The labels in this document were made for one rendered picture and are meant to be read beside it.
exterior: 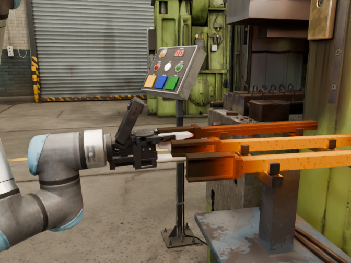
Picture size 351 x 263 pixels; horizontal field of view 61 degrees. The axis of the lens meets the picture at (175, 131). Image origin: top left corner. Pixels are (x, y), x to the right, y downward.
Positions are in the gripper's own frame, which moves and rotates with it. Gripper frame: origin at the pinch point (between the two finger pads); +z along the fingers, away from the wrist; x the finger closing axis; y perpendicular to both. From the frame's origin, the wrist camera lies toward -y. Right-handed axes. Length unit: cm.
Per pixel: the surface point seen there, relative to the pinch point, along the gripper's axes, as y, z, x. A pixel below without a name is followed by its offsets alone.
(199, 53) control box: -20, 29, -85
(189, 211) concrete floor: 96, 32, -133
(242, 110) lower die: 2.5, 30.7, -36.0
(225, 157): -1.0, 0.5, 24.8
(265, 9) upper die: -34, 39, -35
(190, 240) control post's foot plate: 95, 22, -94
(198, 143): -0.5, -0.7, 12.8
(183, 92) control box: -1, 18, -80
